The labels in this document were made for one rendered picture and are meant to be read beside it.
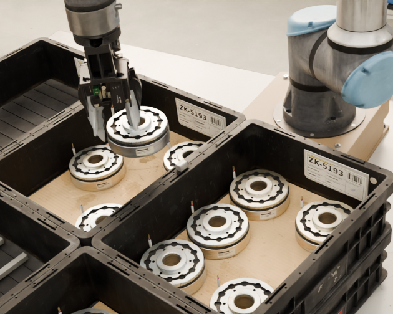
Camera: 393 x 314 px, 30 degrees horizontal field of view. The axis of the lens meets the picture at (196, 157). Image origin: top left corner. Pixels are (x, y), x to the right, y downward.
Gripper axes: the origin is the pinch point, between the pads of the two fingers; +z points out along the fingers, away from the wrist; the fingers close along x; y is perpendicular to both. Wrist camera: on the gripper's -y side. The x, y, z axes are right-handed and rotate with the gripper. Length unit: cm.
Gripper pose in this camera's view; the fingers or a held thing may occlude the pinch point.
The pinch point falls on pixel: (118, 129)
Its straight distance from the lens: 124.2
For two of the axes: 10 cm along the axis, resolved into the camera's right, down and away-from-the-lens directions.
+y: 1.0, 5.9, -8.0
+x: 9.9, -1.4, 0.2
